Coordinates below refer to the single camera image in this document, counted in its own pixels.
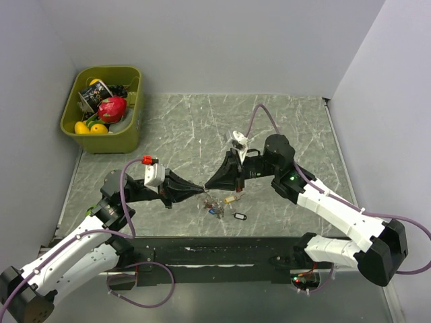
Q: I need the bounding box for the black printed paper cup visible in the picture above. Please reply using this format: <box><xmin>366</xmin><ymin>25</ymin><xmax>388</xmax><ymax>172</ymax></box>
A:
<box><xmin>78</xmin><ymin>81</ymin><xmax>113</xmax><ymax>113</ymax></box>

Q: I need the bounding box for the yellow tag key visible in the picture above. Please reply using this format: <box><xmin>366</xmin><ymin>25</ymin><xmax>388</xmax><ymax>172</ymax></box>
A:
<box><xmin>224</xmin><ymin>194</ymin><xmax>244</xmax><ymax>204</ymax></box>

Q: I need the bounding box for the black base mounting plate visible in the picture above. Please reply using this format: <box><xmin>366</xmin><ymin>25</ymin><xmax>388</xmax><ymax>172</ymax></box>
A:
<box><xmin>111</xmin><ymin>237</ymin><xmax>330</xmax><ymax>287</ymax></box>

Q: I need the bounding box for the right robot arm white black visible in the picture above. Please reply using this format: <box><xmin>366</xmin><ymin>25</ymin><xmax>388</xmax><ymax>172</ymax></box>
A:
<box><xmin>205</xmin><ymin>134</ymin><xmax>408</xmax><ymax>287</ymax></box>

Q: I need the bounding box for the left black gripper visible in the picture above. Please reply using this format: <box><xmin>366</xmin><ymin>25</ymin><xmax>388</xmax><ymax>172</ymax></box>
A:
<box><xmin>123</xmin><ymin>168</ymin><xmax>204</xmax><ymax>209</ymax></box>

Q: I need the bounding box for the yellow lemon toy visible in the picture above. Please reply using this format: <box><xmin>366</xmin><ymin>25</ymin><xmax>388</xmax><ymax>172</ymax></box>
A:
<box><xmin>74</xmin><ymin>121</ymin><xmax>90</xmax><ymax>135</ymax></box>

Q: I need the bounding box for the yellow mango toy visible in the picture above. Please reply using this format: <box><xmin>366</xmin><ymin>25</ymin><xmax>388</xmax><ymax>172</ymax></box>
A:
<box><xmin>90</xmin><ymin>124</ymin><xmax>108</xmax><ymax>135</ymax></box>

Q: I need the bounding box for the black tag key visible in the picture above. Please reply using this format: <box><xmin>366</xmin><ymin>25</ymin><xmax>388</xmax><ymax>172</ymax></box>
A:
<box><xmin>230</xmin><ymin>209</ymin><xmax>247</xmax><ymax>221</ymax></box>

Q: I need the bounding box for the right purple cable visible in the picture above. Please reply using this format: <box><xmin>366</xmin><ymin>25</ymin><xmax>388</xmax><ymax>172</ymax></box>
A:
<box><xmin>244</xmin><ymin>104</ymin><xmax>431</xmax><ymax>294</ymax></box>

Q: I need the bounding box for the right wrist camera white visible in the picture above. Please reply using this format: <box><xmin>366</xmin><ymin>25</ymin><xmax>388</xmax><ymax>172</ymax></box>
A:
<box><xmin>226</xmin><ymin>131</ymin><xmax>248</xmax><ymax>163</ymax></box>

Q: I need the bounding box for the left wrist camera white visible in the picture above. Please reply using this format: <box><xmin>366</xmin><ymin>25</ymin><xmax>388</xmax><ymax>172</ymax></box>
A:
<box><xmin>141</xmin><ymin>155</ymin><xmax>166</xmax><ymax>190</ymax></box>

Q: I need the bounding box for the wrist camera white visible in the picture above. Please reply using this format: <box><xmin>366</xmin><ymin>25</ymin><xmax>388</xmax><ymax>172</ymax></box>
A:
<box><xmin>226</xmin><ymin>131</ymin><xmax>248</xmax><ymax>163</ymax></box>
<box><xmin>141</xmin><ymin>155</ymin><xmax>166</xmax><ymax>190</ymax></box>

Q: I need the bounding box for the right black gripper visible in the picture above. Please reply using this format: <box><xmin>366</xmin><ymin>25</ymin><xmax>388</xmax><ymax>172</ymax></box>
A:
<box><xmin>204</xmin><ymin>147</ymin><xmax>279</xmax><ymax>193</ymax></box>

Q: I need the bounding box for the red dragon fruit toy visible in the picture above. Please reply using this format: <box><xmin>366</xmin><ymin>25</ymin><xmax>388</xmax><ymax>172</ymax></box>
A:
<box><xmin>98</xmin><ymin>96</ymin><xmax>127</xmax><ymax>124</ymax></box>

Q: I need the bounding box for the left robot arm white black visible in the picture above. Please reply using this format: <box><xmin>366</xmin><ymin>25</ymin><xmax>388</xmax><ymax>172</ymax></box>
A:
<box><xmin>1</xmin><ymin>166</ymin><xmax>204</xmax><ymax>322</ymax></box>

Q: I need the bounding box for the olive green plastic bin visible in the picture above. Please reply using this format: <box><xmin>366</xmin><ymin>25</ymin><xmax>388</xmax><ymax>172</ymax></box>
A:
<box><xmin>60</xmin><ymin>66</ymin><xmax>144</xmax><ymax>153</ymax></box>

